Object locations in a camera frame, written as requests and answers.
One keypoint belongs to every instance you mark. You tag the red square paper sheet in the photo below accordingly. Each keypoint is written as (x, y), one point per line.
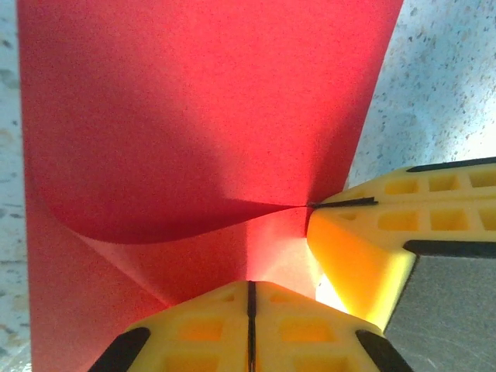
(155, 116)

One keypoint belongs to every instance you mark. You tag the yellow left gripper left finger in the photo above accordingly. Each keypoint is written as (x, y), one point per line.
(217, 310)

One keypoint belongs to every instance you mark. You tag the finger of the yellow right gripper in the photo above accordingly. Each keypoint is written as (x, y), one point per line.
(348, 263)
(426, 193)

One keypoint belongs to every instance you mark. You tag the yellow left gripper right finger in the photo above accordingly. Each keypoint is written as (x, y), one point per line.
(279, 310)

